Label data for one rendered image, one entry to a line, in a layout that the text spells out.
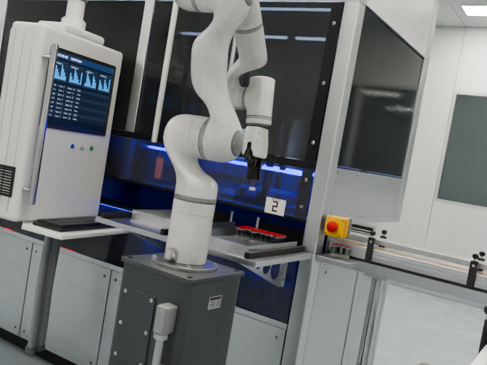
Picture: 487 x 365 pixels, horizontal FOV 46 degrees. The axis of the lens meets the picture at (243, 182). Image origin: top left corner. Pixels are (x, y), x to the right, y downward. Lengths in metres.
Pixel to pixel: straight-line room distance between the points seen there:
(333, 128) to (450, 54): 4.84
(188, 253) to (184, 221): 0.09
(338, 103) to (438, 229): 4.69
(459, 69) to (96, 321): 5.09
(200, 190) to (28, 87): 0.96
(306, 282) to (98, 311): 1.07
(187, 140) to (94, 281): 1.33
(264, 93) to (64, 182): 0.99
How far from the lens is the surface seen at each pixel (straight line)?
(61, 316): 2.97
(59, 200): 2.46
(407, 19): 2.71
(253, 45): 1.77
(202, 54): 1.56
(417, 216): 6.75
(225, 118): 1.55
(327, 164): 2.10
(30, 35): 2.34
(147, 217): 2.21
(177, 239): 1.60
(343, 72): 2.13
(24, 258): 3.15
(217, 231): 2.11
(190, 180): 1.58
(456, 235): 6.66
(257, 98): 1.87
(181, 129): 1.60
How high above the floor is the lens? 1.20
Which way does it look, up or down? 3 degrees down
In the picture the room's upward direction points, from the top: 10 degrees clockwise
